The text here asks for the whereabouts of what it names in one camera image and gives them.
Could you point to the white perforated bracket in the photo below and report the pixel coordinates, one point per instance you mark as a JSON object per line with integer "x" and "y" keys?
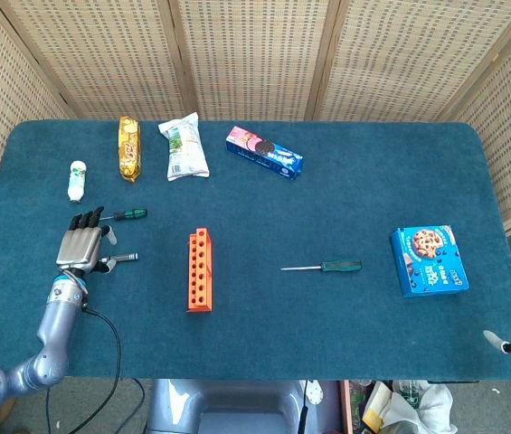
{"x": 314, "y": 392}

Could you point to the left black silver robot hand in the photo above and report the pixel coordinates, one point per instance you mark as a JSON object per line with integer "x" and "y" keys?
{"x": 78, "y": 246}

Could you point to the orange screwdriver rack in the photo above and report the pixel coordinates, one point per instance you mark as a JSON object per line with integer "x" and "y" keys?
{"x": 200, "y": 276}

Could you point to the woven bamboo folding screen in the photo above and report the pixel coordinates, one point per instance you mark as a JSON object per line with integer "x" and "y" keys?
{"x": 255, "y": 54}

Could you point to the blue felt table cover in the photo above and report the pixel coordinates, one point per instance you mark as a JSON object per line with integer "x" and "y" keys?
{"x": 282, "y": 325}

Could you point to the gold snack package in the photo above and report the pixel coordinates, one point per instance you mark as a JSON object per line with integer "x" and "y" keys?
{"x": 129, "y": 149}

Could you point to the white snack bag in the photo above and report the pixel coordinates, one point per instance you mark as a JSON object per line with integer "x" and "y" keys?
{"x": 185, "y": 149}

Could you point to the white plastic bag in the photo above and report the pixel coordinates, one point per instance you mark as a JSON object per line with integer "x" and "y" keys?
{"x": 427, "y": 407}

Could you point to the small green black screwdriver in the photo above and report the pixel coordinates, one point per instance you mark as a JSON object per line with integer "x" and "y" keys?
{"x": 130, "y": 214}

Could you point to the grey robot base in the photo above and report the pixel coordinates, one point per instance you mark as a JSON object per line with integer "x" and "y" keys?
{"x": 237, "y": 407}

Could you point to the large green black screwdriver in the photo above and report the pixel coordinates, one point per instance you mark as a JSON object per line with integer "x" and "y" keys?
{"x": 341, "y": 265}

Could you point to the black silver precision screwdriver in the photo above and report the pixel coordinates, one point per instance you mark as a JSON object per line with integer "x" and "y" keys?
{"x": 126, "y": 257}

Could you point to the blue chocolate chip cookie box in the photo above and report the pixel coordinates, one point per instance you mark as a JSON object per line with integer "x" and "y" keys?
{"x": 429, "y": 262}

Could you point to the white green small bottle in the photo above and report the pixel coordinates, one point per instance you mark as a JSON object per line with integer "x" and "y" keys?
{"x": 77, "y": 181}

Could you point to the long blue cookie box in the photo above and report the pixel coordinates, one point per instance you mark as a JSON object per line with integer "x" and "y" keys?
{"x": 264, "y": 153}

